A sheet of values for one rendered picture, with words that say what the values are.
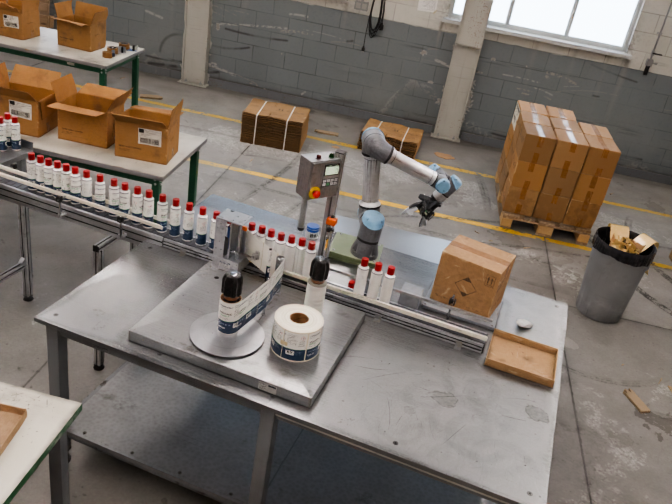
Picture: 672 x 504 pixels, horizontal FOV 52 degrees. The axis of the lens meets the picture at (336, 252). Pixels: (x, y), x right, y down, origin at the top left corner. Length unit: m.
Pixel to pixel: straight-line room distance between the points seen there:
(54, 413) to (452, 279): 1.84
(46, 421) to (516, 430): 1.74
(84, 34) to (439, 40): 3.86
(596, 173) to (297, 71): 3.92
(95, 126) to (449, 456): 3.20
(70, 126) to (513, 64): 5.23
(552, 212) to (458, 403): 3.89
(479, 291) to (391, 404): 0.83
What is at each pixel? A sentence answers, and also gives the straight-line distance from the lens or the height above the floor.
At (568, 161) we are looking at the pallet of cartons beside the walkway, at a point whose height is 0.72.
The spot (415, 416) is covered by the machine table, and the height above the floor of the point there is 0.83.
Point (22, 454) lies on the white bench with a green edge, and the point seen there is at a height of 0.80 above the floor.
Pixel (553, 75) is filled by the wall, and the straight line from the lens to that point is 8.51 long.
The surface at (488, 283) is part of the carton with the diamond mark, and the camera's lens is 3.32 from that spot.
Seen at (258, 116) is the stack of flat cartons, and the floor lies 0.30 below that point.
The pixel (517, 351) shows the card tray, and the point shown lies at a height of 0.83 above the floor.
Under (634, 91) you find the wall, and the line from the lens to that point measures 8.69.
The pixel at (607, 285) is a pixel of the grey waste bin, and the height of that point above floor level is 0.32.
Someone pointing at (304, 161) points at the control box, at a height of 1.45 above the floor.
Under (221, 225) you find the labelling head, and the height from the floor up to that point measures 1.11.
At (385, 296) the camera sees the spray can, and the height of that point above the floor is 0.94.
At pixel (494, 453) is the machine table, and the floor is 0.83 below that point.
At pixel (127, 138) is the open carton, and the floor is 0.91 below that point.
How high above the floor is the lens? 2.61
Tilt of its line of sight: 29 degrees down
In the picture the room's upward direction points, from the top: 10 degrees clockwise
